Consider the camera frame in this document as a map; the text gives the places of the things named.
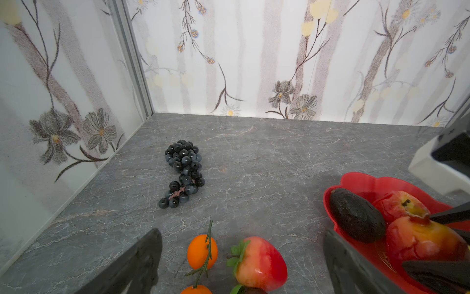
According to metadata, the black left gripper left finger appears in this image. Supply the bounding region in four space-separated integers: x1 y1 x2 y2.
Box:
77 229 163 294

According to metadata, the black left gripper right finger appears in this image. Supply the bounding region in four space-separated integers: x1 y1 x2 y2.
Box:
323 229 404 294

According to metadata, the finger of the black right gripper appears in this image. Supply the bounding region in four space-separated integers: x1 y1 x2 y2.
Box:
430 202 470 225
402 260 470 294

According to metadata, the red flower-shaped plate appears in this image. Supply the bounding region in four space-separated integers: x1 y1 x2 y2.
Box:
323 172 470 294

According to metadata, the dark red wrinkled fruit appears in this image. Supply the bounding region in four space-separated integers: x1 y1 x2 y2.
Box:
386 217 470 270

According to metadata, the black avocado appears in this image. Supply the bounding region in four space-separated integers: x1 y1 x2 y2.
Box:
329 188 386 243

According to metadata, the red apple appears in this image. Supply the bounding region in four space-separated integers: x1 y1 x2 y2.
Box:
373 191 430 225

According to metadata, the red strawberry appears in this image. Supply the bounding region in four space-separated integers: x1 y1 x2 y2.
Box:
226 236 288 294

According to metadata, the dark brown avocado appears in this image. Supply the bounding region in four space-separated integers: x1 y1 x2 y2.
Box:
230 284 268 294

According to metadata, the orange tangerine lower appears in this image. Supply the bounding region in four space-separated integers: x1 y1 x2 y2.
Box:
181 285 212 294

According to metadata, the orange tangerine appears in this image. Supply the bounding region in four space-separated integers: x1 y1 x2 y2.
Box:
181 285 212 294
187 235 219 270

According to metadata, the orange tangerine upper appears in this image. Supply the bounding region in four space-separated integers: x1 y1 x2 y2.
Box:
187 235 219 270

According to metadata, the black grape bunch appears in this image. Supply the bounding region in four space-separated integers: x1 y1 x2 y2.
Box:
158 140 205 209

